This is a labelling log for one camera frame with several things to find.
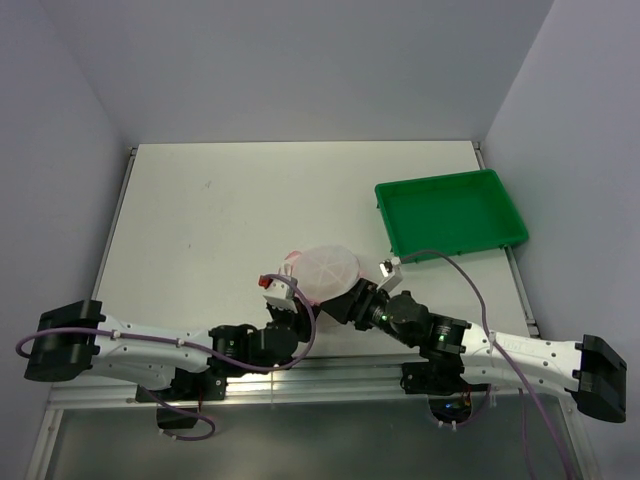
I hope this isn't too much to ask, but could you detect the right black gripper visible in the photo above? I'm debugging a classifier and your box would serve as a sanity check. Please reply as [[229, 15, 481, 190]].
[[319, 277, 417, 347]]

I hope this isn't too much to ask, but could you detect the white mesh laundry bag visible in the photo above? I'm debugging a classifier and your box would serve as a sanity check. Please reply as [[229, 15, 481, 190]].
[[278, 245, 364, 305]]

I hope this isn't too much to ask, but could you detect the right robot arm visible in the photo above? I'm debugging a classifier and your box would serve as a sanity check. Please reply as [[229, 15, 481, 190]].
[[320, 279, 627, 423]]

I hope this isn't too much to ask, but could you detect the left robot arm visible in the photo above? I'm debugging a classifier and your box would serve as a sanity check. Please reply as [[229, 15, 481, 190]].
[[16, 298, 320, 399]]

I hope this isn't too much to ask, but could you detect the green plastic bin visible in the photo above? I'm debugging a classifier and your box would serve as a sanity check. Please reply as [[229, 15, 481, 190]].
[[374, 169, 529, 262]]

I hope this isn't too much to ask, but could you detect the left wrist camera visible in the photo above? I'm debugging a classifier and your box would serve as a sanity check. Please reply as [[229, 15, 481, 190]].
[[258, 275, 297, 313]]

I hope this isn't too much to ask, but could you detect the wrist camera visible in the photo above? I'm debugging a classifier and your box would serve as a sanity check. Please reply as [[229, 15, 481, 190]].
[[377, 257, 403, 293], [258, 275, 297, 313]]

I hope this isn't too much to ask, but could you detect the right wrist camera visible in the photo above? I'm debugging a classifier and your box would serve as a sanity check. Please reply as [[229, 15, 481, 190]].
[[377, 257, 403, 293]]

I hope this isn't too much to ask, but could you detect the aluminium frame rail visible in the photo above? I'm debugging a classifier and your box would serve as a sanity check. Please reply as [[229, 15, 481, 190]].
[[27, 141, 563, 479]]

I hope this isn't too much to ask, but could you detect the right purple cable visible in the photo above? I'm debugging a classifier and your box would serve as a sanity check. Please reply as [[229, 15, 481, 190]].
[[399, 249, 574, 480]]

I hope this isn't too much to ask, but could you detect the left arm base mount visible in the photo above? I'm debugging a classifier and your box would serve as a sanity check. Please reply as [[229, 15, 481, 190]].
[[135, 370, 226, 431]]

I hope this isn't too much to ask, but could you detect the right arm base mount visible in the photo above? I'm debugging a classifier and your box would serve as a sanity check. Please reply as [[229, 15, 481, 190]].
[[400, 361, 491, 431]]

